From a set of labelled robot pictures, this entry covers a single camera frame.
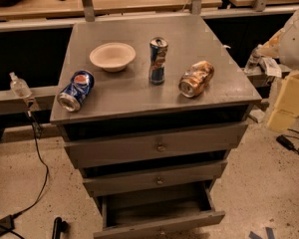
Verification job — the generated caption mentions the blue tape strips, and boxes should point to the blue tape strips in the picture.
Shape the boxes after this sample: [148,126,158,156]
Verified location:
[248,227,276,239]

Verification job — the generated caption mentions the crushed orange soda can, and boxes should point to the crushed orange soda can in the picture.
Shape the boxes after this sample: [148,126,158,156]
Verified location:
[178,61,214,98]

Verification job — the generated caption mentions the tall blue energy can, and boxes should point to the tall blue energy can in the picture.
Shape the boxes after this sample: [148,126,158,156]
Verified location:
[149,37,168,85]

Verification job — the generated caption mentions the grey open bottom drawer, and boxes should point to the grey open bottom drawer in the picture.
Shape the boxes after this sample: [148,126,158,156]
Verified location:
[94,182,225,239]

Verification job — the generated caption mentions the grey wooden drawer cabinet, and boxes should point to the grey wooden drawer cabinet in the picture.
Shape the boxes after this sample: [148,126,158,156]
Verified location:
[51,16,260,239]

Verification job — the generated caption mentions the black cylinder on floor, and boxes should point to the black cylinder on floor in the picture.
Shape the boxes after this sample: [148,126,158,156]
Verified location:
[52,217,68,239]

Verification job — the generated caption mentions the white paper bowl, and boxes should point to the white paper bowl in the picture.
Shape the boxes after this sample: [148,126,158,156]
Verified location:
[90,43,136,73]

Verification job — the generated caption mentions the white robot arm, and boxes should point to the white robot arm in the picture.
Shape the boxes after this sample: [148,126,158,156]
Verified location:
[259,8,299,132]

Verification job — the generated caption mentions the black power adapter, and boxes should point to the black power adapter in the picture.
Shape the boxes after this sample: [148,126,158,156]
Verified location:
[276,135,295,150]

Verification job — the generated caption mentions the black floor cable left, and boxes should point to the black floor cable left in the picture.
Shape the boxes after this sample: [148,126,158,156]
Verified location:
[0,110,50,239]

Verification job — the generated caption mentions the white paper packet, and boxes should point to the white paper packet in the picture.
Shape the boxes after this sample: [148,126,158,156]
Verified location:
[259,57,282,78]

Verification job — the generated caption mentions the grey top drawer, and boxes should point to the grey top drawer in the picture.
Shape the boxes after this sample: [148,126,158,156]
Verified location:
[65,122,247,168]

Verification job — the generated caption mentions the blue Pepsi can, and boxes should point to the blue Pepsi can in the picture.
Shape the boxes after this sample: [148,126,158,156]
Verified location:
[57,70,95,113]

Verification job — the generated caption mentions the clear plastic water bottle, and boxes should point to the clear plastic water bottle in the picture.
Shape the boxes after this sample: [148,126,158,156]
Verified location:
[244,45,262,74]

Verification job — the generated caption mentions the clear sanitizer pump bottle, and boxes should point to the clear sanitizer pump bottle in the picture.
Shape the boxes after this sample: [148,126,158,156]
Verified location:
[9,72,32,99]

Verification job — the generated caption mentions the wooden desk left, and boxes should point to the wooden desk left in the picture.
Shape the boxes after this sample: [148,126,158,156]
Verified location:
[0,0,223,22]

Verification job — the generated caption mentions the grey middle drawer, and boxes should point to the grey middle drawer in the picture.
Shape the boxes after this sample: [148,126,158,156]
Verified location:
[83,160,227,197]

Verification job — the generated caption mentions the small white floor block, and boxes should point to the small white floor block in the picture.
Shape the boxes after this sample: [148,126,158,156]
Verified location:
[249,110,265,123]

